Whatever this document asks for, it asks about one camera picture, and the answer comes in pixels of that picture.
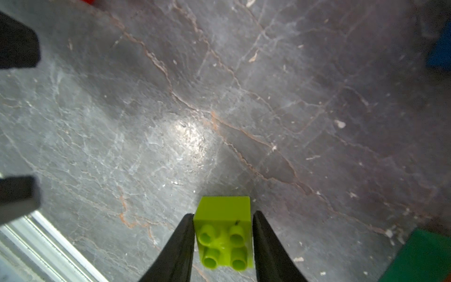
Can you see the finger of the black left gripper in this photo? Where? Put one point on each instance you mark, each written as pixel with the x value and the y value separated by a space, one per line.
pixel 20 46
pixel 20 196

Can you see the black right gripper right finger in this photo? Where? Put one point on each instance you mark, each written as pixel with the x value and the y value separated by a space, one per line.
pixel 272 262

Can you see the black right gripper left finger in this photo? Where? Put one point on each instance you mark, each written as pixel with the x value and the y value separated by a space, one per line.
pixel 175 261

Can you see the lime green square lego brick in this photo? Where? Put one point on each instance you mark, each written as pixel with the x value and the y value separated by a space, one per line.
pixel 224 232

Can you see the dark green long lego brick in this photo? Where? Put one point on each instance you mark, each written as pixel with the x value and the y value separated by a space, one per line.
pixel 425 257

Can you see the blue square lego brick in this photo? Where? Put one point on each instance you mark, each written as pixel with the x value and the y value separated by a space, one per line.
pixel 440 56

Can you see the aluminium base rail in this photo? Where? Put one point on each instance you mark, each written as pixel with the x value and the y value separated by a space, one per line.
pixel 33 250

